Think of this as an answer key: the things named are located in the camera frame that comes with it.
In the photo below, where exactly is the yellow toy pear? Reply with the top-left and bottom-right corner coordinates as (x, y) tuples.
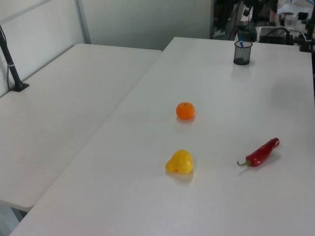
(164, 148), (194, 175)

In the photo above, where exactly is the black mesh pen cup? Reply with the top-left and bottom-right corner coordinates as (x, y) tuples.
(233, 40), (253, 66)

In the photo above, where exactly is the white side table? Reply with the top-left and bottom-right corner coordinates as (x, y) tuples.
(0, 43), (163, 212)

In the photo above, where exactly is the red chili pepper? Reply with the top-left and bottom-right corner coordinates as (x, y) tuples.
(236, 137), (281, 169)

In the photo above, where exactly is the grey partition frame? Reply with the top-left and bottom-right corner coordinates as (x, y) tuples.
(0, 0), (92, 45)

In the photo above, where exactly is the black camera stand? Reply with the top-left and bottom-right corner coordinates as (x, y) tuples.
(298, 9), (315, 53)

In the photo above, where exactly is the black camera pole with base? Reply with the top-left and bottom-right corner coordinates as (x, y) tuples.
(0, 24), (30, 92)

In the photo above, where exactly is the orange mandarin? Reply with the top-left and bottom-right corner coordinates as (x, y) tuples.
(175, 101), (196, 120)

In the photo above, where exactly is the black equipment box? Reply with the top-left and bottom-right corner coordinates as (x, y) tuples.
(258, 27), (295, 46)

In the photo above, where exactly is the clear glass jar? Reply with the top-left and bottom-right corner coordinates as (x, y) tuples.
(283, 14), (299, 28)

